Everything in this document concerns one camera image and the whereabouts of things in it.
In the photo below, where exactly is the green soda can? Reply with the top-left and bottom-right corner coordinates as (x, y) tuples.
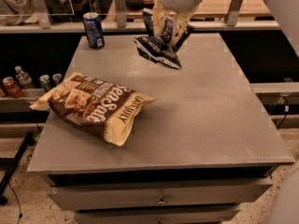
(39, 75), (52, 91)

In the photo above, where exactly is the brown sea salt chip bag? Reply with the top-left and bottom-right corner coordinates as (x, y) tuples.
(30, 73), (155, 147)

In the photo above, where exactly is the left metal bracket post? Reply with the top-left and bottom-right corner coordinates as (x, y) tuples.
(32, 0), (51, 29)

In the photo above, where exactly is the grey cloth behind glass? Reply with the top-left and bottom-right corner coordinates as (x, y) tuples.
(0, 0), (72, 25)

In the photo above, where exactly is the grey drawer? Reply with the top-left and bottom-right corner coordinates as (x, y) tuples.
(74, 204), (240, 224)
(49, 177), (272, 211)

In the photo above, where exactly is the blue soda can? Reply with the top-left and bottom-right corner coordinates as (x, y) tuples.
(83, 12), (105, 49)

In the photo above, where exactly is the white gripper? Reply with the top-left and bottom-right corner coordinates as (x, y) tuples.
(152, 0), (202, 46)

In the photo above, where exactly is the grey drawer cabinet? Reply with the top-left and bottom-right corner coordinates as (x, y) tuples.
(27, 33), (295, 224)

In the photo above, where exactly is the black floor cable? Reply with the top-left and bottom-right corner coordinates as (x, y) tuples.
(7, 182), (23, 224)

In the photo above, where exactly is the clear water bottle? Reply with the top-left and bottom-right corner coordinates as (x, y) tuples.
(15, 66), (35, 89)

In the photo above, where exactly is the red soda can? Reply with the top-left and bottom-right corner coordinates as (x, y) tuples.
(3, 77), (23, 98)

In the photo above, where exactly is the middle metal bracket post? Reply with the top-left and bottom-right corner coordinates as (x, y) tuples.
(114, 0), (127, 28)

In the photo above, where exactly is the black stand leg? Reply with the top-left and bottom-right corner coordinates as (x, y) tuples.
(0, 132), (35, 205)

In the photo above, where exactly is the blue chip bag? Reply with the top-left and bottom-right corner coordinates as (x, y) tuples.
(135, 9), (194, 70)

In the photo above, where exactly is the upper grey drawer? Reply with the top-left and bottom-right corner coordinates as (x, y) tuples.
(49, 177), (272, 211)

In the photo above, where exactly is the lower grey drawer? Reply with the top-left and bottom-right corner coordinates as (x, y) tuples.
(74, 204), (240, 224)

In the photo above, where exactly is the silver soda can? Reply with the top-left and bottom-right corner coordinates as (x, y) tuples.
(52, 74), (63, 86)

